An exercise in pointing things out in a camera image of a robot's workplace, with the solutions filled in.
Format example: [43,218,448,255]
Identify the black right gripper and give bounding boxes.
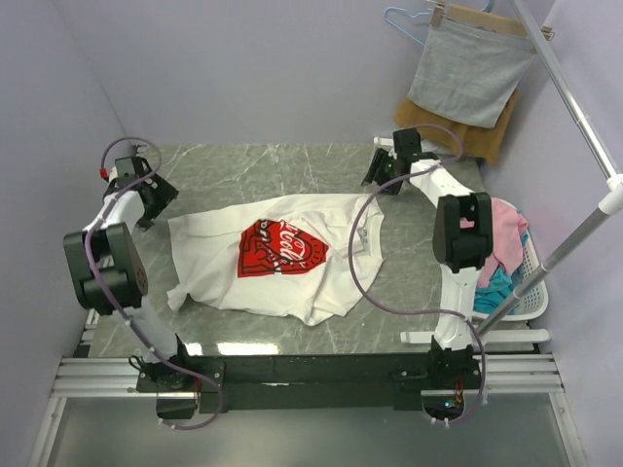
[360,149,403,198]

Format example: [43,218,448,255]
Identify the white t-shirt red print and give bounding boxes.
[167,194,385,326]

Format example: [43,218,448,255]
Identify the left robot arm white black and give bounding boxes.
[63,156,195,391]

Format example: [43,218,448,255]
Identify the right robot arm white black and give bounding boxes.
[362,127,494,388]

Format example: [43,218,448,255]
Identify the brown hanging cloth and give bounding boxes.
[393,90,519,166]

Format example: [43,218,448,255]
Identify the grey hanging cloth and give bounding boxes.
[408,18,535,128]

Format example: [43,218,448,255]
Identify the pink garment in basket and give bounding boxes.
[456,198,528,288]

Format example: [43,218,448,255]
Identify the teal garment in basket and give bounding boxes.
[473,263,521,314]

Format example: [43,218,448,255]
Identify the wooden clip hanger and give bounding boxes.
[430,1,529,38]

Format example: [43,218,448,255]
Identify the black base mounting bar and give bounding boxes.
[136,353,482,419]

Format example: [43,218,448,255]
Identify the white laundry basket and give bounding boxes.
[471,237,549,323]

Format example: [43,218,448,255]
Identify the white bracket on table rear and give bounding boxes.
[373,136,394,151]

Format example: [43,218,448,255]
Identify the white bracket on table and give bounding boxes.
[373,136,394,151]
[399,328,551,345]

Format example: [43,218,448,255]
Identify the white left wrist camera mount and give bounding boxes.
[99,166,118,184]

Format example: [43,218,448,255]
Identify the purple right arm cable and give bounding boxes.
[348,124,488,425]

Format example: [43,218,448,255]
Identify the blue wire hanger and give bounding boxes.
[383,6,432,47]

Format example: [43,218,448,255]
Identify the aluminium rail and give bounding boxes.
[50,357,157,399]

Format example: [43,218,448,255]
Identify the white bracket on table front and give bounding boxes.
[399,328,551,345]

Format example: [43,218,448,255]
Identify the silver metal pole frame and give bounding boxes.
[484,1,622,349]

